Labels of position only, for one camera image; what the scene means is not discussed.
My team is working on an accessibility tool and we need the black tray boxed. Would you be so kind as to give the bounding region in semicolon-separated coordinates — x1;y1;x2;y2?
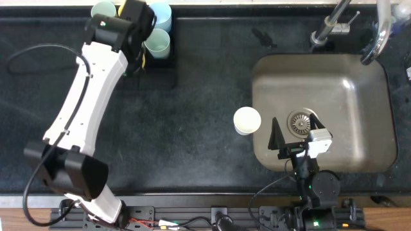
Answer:
121;3;177;90

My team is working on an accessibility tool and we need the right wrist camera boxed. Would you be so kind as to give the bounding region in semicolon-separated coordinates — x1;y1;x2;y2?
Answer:
295;128;333;159

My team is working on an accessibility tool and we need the steel tap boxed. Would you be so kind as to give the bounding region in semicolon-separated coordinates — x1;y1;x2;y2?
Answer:
309;0;395;67

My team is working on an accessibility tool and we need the white cup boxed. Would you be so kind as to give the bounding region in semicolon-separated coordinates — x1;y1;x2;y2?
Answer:
233;106;262;136

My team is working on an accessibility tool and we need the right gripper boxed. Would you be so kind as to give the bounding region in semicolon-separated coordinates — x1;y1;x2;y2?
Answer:
268;112;326;160

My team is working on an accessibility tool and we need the mounting rail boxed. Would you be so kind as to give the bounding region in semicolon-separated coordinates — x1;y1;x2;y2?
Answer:
49;198;367;231

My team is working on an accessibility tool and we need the blue soap bottle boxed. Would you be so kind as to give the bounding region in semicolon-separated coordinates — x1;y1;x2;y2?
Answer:
390;1;411;36

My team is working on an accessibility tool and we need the blue cup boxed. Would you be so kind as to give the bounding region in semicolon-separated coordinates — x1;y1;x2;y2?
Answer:
149;2;173;33

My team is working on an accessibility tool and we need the steel sink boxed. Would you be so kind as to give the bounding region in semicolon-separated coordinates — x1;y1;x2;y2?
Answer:
251;53;399;174

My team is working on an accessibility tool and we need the green cup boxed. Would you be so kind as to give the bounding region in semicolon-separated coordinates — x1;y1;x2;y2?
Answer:
143;28;171;60
91;1;118;19

